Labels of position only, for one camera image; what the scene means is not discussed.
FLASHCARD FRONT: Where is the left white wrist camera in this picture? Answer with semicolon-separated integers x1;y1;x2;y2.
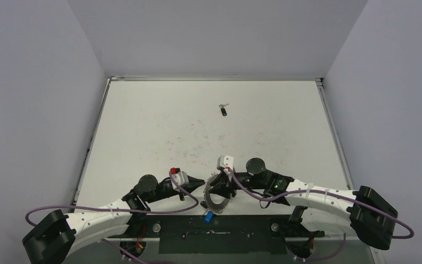
170;168;190;191

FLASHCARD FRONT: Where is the key with blue tag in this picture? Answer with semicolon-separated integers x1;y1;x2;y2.
204;211;214;224

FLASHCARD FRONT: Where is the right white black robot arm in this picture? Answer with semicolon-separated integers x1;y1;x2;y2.
204;156;398;250

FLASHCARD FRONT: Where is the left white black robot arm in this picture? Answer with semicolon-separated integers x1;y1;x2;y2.
22;169;205;263

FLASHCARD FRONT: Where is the key with black tag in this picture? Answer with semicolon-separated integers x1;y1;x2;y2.
219;103;229;117
200;201;209;209

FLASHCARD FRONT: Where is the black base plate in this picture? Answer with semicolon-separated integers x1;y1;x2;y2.
115;215;325;255

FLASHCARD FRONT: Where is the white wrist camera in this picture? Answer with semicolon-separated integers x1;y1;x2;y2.
217;155;234;183
170;168;190;191

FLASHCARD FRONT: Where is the aluminium frame rail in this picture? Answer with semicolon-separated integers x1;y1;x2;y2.
53;214;382;242

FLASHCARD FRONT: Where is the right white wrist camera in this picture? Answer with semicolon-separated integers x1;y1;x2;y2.
217;155;234;183

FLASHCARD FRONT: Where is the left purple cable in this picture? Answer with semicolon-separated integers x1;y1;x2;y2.
24;171;200;264

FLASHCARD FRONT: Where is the metal keyring chain loop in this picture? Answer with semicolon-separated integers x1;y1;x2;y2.
201;172;233;216

